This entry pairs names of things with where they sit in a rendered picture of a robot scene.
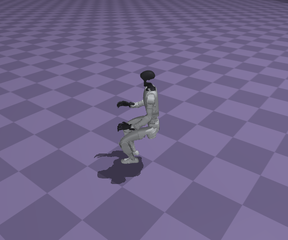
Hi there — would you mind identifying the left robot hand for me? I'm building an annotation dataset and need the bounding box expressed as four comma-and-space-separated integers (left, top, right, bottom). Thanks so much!
117, 122, 135, 131

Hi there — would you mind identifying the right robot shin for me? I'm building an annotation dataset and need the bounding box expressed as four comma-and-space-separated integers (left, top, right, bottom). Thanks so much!
123, 130, 136, 152

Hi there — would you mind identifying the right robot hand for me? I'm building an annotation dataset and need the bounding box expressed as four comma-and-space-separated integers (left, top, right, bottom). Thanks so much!
117, 101, 135, 108

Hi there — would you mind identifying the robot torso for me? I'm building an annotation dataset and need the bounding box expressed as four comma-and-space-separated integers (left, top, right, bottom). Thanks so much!
143, 86, 160, 132

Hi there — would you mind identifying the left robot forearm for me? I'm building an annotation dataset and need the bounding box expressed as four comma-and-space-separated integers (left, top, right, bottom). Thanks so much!
131, 116, 150, 130

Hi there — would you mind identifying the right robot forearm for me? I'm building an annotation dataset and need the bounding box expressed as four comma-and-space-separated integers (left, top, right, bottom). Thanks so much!
130, 100, 144, 108

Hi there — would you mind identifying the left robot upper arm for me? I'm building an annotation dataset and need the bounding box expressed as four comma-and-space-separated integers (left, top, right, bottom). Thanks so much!
145, 94, 155, 122

